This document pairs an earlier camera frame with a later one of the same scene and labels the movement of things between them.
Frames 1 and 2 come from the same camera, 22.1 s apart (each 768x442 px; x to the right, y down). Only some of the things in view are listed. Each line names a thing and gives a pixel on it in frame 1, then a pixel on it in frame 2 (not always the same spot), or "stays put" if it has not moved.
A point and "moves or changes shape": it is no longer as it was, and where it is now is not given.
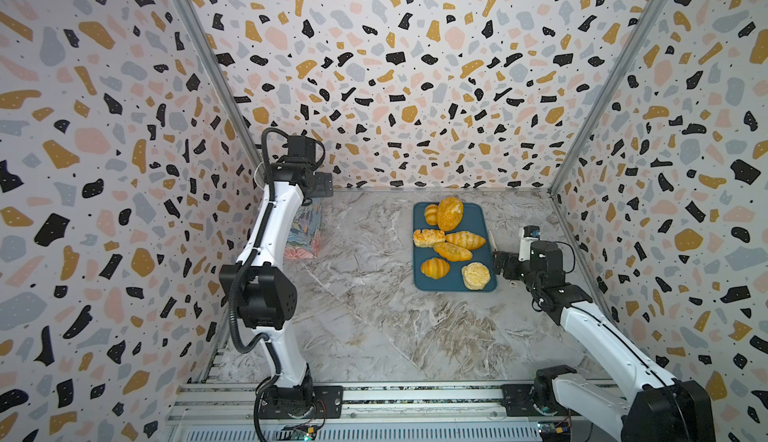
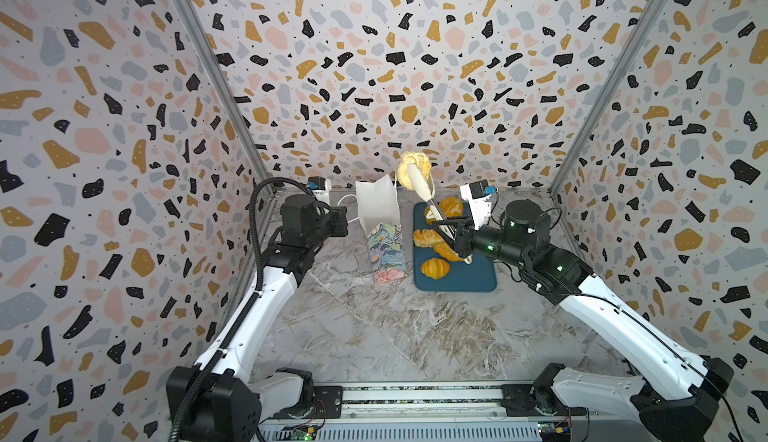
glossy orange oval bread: [452, 252] stays put
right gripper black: [512, 265] → [462, 242]
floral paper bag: [303, 236] moves or changes shape
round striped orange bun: [435, 268] stays put
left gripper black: [324, 184] → [336, 215]
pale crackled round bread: [475, 275] → [409, 157]
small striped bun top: [431, 214] stays put
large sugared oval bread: [450, 211] stays put
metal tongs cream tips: [493, 243] moves or changes shape
